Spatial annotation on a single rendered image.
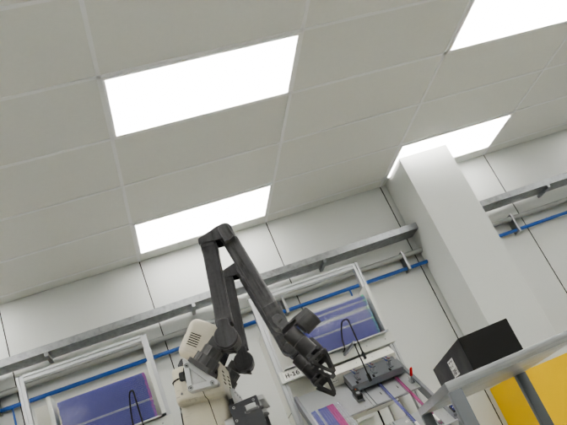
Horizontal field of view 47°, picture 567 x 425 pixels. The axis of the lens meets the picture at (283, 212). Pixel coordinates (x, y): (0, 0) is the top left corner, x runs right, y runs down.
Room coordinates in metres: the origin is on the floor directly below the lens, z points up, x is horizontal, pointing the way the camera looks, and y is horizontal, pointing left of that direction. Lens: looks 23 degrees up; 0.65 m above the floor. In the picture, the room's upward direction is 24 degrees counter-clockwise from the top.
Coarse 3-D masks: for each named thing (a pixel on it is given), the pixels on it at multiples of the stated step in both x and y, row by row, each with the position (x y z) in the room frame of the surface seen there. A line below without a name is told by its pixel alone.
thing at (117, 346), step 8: (136, 336) 3.82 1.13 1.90; (112, 344) 3.78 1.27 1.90; (120, 344) 3.79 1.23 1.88; (128, 344) 3.80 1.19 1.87; (136, 344) 3.84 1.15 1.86; (88, 352) 3.74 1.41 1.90; (96, 352) 3.76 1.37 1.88; (104, 352) 3.76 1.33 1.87; (112, 352) 3.81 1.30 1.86; (72, 360) 3.71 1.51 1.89; (80, 360) 3.72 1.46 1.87; (88, 360) 3.76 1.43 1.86; (48, 368) 3.67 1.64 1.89; (56, 368) 3.68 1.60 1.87; (64, 368) 3.70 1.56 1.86; (152, 368) 3.76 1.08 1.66; (24, 376) 3.63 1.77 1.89; (32, 376) 3.64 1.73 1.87; (40, 376) 3.68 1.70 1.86; (152, 376) 3.76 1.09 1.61; (48, 400) 3.59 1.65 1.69; (160, 400) 3.76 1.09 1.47; (48, 408) 3.59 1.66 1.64; (56, 408) 3.72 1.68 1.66; (160, 408) 3.76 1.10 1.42; (56, 416) 3.65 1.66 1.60; (160, 416) 3.76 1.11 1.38; (56, 424) 3.60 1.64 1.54; (136, 424) 3.72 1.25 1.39
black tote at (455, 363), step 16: (464, 336) 2.14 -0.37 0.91; (480, 336) 2.15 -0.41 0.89; (496, 336) 2.15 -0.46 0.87; (512, 336) 2.15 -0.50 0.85; (448, 352) 2.34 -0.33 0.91; (464, 352) 2.14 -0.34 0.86; (480, 352) 2.14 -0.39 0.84; (496, 352) 2.15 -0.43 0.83; (512, 352) 2.15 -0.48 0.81; (448, 368) 2.45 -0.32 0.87; (464, 368) 2.23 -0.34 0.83
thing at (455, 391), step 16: (560, 336) 2.10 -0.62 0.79; (528, 352) 2.09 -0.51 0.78; (544, 352) 2.17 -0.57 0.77; (480, 368) 2.08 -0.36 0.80; (496, 368) 2.08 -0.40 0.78; (512, 368) 2.23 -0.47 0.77; (528, 368) 2.64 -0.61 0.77; (448, 384) 2.07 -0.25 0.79; (464, 384) 2.07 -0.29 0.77; (480, 384) 2.33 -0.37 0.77; (496, 384) 2.78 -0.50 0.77; (528, 384) 2.76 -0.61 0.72; (432, 400) 2.37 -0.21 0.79; (448, 400) 2.44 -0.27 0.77; (464, 400) 2.07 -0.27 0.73; (528, 400) 2.77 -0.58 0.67; (432, 416) 2.73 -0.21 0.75; (464, 416) 2.07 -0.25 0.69; (544, 416) 2.76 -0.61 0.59
